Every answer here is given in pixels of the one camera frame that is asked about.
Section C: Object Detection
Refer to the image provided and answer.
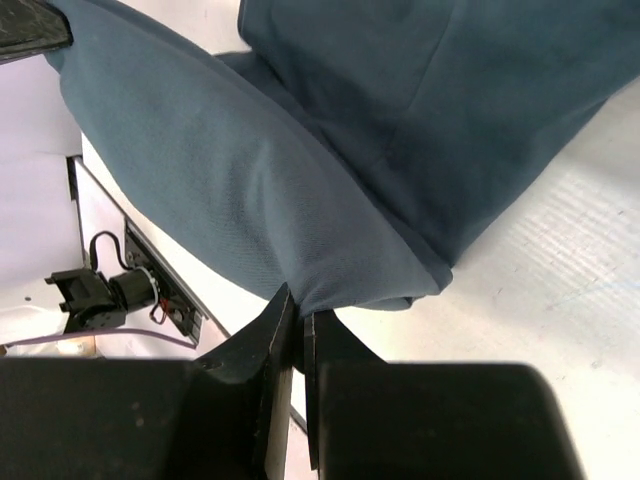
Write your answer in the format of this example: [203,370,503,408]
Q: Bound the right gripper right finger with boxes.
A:
[302,311,584,479]

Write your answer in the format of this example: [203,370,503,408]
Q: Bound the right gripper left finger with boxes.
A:
[1,288,295,479]

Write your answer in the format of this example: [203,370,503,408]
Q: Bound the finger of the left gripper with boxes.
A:
[0,0,73,60]

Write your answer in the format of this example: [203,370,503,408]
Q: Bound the blue t shirt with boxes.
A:
[47,1,639,315]

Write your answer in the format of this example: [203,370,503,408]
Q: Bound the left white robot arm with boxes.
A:
[1,1,162,348]

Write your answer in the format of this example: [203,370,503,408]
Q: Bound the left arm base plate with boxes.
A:
[66,156,230,347]

